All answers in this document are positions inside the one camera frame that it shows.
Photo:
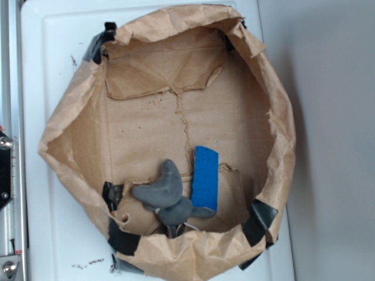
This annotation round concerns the blue sponge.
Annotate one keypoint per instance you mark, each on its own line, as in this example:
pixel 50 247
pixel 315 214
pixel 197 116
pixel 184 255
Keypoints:
pixel 205 184

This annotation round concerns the grey plush toy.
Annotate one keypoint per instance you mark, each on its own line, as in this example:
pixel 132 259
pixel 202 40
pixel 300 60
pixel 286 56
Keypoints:
pixel 165 198

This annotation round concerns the brown paper bag bin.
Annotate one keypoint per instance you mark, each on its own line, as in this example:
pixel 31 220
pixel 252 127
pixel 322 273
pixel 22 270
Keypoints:
pixel 157 88

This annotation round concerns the white plastic tray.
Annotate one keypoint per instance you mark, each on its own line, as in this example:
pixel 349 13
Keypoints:
pixel 64 242

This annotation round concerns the metal rail with bolts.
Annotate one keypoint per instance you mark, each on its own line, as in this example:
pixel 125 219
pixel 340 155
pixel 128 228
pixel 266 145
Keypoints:
pixel 14 224

